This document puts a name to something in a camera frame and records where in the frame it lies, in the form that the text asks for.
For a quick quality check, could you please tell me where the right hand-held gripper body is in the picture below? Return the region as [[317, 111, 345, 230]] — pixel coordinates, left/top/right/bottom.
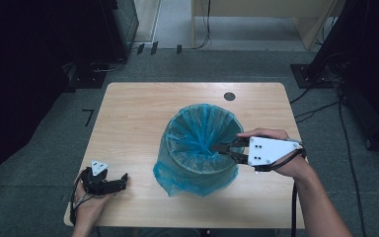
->
[[243, 136, 307, 172]]

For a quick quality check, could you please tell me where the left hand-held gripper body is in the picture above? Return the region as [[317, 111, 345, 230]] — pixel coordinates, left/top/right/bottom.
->
[[80, 160, 113, 196]]

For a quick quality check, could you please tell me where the blue plastic garbage bag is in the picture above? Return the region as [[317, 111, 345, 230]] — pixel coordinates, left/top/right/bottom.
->
[[152, 103, 246, 198]]

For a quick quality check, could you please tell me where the person's left hand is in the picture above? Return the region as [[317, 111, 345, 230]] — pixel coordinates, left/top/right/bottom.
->
[[73, 174, 113, 225]]

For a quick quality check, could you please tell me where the person's right hand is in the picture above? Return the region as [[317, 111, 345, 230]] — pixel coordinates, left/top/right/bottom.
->
[[237, 127, 312, 180]]

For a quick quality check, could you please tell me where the black stand with square base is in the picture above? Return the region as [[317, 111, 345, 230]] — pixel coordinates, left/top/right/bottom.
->
[[289, 0, 363, 90]]

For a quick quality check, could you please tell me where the light wooden desk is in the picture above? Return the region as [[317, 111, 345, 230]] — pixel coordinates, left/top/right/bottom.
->
[[190, 0, 347, 51]]

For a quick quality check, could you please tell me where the dark cabinet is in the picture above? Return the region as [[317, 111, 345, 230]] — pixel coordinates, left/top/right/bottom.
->
[[100, 0, 140, 63]]

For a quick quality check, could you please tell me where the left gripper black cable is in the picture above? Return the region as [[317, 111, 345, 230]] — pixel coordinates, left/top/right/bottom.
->
[[68, 167, 97, 227]]

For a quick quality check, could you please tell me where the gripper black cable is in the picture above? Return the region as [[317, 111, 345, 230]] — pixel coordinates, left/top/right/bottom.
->
[[255, 147, 308, 237], [68, 167, 97, 227]]

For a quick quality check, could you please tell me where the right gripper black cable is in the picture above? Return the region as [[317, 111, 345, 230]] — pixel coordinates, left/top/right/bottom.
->
[[255, 147, 308, 237]]

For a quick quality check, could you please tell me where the long black floor cable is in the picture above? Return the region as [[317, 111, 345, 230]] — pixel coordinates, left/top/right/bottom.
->
[[337, 95, 368, 237]]

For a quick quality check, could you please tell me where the black stand base plate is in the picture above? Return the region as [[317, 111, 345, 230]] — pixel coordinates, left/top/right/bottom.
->
[[73, 69, 109, 90]]

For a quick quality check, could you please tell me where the white floor cable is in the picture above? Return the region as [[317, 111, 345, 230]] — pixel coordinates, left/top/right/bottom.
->
[[90, 58, 126, 74]]

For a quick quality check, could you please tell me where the black hanging cable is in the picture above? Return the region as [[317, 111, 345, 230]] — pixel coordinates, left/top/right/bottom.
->
[[195, 0, 212, 50]]

